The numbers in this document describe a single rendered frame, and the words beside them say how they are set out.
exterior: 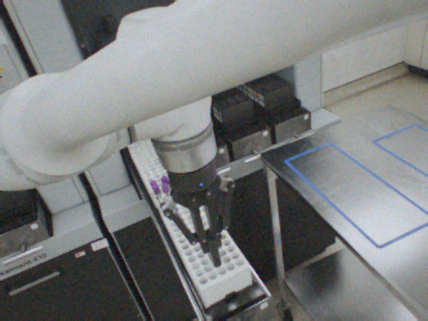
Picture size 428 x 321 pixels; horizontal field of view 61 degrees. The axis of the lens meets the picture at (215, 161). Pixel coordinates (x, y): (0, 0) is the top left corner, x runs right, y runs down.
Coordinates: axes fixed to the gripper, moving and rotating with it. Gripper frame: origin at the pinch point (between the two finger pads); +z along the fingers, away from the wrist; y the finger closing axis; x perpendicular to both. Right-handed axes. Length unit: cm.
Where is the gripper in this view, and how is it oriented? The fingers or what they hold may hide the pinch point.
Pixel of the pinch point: (211, 247)
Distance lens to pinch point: 68.4
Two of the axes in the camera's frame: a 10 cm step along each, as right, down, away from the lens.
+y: -9.0, 3.7, -2.5
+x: 4.1, 4.8, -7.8
